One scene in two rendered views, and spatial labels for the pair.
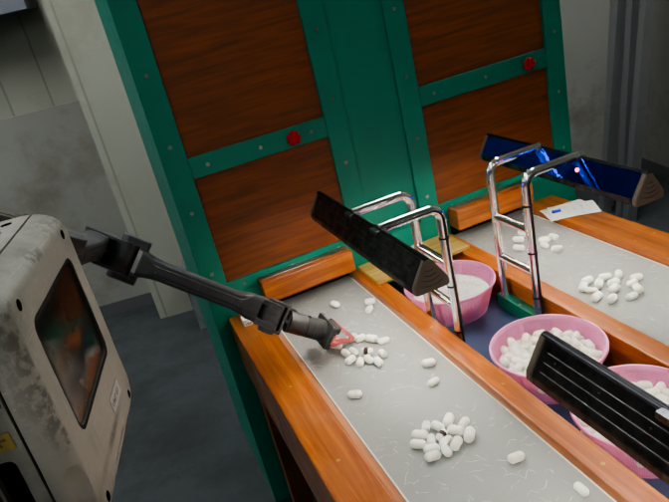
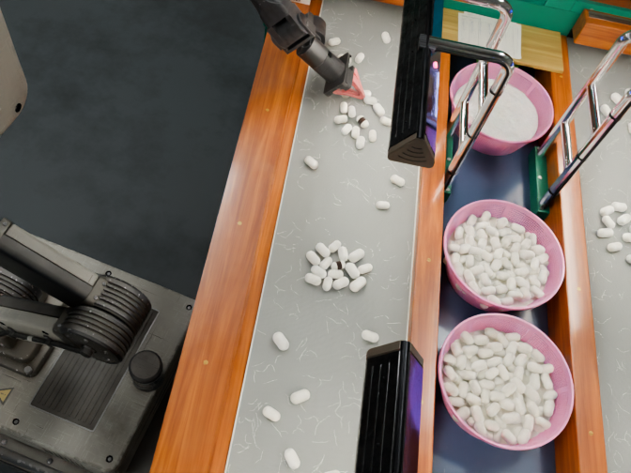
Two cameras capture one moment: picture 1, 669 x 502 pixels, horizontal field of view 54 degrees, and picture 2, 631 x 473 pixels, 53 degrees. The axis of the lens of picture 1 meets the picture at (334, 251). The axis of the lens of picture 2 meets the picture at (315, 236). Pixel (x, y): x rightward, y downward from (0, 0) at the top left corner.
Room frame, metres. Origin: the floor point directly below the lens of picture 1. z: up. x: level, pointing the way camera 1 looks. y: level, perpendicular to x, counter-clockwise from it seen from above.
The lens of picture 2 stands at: (0.46, -0.20, 1.88)
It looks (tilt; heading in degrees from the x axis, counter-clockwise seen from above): 59 degrees down; 12
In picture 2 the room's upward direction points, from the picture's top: 15 degrees clockwise
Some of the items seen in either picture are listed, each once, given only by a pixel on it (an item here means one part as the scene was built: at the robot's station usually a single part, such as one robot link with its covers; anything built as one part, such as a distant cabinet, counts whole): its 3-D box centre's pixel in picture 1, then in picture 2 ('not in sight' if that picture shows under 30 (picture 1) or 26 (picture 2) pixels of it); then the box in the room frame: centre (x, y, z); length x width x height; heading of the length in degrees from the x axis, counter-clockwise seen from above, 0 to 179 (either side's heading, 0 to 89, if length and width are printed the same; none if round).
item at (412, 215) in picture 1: (409, 286); (437, 99); (1.48, -0.16, 0.90); 0.20 x 0.19 x 0.45; 17
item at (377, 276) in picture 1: (413, 257); (501, 39); (1.92, -0.24, 0.77); 0.33 x 0.15 x 0.01; 107
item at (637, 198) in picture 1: (557, 162); not in sight; (1.63, -0.62, 1.08); 0.62 x 0.08 x 0.07; 17
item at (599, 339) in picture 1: (549, 361); (496, 262); (1.29, -0.43, 0.72); 0.27 x 0.27 x 0.10
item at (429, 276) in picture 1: (365, 232); (424, 26); (1.47, -0.08, 1.08); 0.62 x 0.08 x 0.07; 17
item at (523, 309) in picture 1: (540, 234); (614, 137); (1.60, -0.55, 0.90); 0.20 x 0.19 x 0.45; 17
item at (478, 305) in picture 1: (451, 295); (495, 113); (1.71, -0.30, 0.72); 0.27 x 0.27 x 0.10
